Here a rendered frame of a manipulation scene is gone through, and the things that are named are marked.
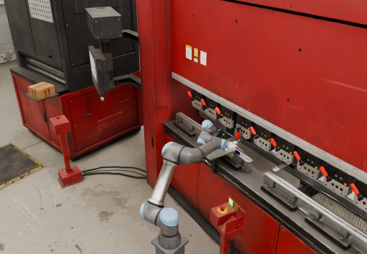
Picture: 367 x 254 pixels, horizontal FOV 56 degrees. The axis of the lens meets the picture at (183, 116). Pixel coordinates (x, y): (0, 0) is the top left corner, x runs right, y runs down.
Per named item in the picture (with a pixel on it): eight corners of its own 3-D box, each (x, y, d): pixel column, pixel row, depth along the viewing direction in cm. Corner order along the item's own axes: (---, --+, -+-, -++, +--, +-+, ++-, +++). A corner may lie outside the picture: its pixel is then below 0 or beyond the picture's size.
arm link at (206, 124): (199, 127, 264) (203, 118, 267) (206, 134, 271) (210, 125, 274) (206, 129, 259) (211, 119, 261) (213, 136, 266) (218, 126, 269)
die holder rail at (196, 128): (175, 121, 354) (175, 113, 350) (180, 119, 357) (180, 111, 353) (205, 142, 317) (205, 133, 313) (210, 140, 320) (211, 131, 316)
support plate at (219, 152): (196, 150, 284) (196, 149, 284) (221, 141, 297) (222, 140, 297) (210, 160, 271) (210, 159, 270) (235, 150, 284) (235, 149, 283)
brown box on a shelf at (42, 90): (24, 94, 389) (22, 84, 384) (45, 88, 406) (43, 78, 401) (36, 102, 371) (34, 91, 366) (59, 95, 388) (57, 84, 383)
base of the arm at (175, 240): (170, 253, 217) (169, 242, 212) (153, 241, 226) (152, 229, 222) (185, 240, 227) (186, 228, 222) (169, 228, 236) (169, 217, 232)
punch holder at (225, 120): (219, 122, 288) (220, 104, 281) (227, 119, 292) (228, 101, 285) (231, 129, 277) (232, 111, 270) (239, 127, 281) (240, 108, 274)
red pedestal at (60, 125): (57, 179, 411) (44, 117, 374) (77, 172, 423) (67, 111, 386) (61, 188, 396) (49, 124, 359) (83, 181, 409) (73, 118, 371)
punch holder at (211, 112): (205, 113, 303) (205, 96, 296) (212, 111, 307) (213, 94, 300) (215, 120, 292) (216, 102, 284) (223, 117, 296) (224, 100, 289)
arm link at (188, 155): (195, 154, 216) (228, 136, 256) (180, 149, 221) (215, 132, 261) (193, 171, 219) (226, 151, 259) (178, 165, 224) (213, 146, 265)
